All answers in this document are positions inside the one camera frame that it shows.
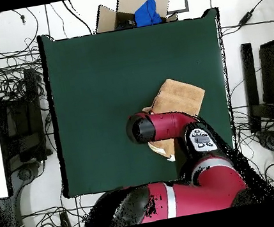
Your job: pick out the tan terry towel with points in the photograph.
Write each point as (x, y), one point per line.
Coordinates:
(178, 96)

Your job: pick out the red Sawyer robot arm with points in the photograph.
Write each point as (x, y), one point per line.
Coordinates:
(165, 127)

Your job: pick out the dark green table cloth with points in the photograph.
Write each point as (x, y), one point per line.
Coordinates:
(81, 76)

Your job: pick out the blue garment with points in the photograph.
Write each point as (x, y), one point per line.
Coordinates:
(147, 14)

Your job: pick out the open cardboard box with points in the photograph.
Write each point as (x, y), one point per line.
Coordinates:
(131, 0)

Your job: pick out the black upright bar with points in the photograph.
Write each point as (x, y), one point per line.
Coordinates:
(250, 81)

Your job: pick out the black power strip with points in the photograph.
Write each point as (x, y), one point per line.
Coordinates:
(65, 224)

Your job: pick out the black power adapter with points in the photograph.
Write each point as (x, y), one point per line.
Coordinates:
(245, 18)

